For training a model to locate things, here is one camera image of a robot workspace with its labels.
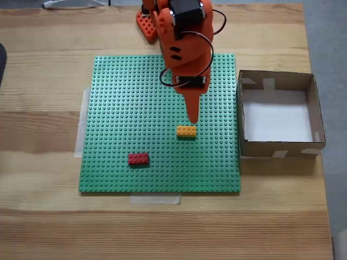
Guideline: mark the yellow lego block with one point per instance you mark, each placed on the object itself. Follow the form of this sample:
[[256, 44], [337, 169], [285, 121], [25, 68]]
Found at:
[[186, 132]]

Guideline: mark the green lego baseplate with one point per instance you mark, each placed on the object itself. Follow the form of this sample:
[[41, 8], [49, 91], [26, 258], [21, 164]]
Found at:
[[122, 122]]

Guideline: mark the red lego block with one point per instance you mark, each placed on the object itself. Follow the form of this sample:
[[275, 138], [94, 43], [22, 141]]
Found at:
[[138, 159]]

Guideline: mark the white paper box lining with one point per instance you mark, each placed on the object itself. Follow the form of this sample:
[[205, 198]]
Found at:
[[279, 122]]

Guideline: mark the open cardboard box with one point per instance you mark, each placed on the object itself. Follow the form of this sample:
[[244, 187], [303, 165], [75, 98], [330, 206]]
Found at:
[[318, 108]]

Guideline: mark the wide masking tape strip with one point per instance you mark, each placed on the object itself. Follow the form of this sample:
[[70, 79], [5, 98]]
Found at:
[[80, 127]]

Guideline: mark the white plastic object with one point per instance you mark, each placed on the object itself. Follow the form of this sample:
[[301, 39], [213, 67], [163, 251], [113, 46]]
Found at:
[[76, 2]]

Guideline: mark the black rounded device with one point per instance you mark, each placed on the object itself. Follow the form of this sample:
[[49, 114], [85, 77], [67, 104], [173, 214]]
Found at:
[[2, 65]]

